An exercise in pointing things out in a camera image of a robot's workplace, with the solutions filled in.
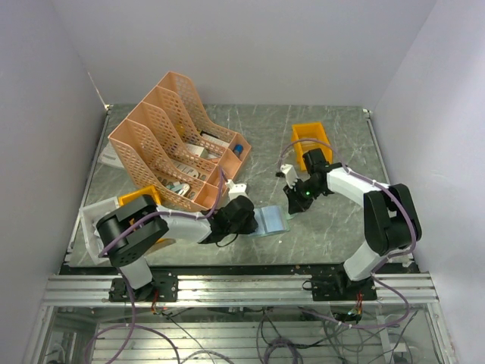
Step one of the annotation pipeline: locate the white paper sheet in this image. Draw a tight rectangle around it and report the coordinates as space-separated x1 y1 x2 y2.
98 143 124 169

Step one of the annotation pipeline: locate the yellow bin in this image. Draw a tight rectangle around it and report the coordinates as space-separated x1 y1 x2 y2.
291 122 333 171
117 184 177 246

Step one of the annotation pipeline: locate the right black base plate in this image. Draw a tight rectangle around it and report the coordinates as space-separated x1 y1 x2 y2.
302 276 377 302

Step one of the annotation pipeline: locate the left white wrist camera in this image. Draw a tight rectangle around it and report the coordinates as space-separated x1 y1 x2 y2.
226 179 248 201

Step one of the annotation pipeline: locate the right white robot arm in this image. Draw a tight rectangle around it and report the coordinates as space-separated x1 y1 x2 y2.
278 149 422 300

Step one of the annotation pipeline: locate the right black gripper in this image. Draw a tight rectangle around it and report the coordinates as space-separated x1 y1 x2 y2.
283 177 325 214

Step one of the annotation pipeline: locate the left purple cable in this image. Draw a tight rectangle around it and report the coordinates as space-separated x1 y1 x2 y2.
97 168 230 315

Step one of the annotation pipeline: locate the aluminium rail frame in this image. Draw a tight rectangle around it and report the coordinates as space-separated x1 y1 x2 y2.
23 273 458 363

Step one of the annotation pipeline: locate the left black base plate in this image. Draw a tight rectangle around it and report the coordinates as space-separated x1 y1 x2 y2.
108 272 179 303

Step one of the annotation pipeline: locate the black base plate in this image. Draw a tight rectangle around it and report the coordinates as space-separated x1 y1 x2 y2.
302 276 377 302
108 272 179 303

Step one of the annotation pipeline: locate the white bin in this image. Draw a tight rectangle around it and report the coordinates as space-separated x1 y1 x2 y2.
80 196 120 265

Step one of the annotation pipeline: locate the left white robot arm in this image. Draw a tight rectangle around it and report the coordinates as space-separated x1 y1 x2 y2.
95 194 258 301

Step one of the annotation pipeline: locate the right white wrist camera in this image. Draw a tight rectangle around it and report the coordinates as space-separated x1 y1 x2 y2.
276 164 299 188

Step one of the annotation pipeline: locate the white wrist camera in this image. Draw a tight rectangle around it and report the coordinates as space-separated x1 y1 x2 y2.
226 179 248 201
276 164 299 188

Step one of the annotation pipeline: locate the blue cylinder in organizer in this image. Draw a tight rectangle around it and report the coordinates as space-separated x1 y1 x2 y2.
233 144 243 158

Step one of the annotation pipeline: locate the pink file organizer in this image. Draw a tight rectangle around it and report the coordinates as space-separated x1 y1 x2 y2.
108 71 252 212

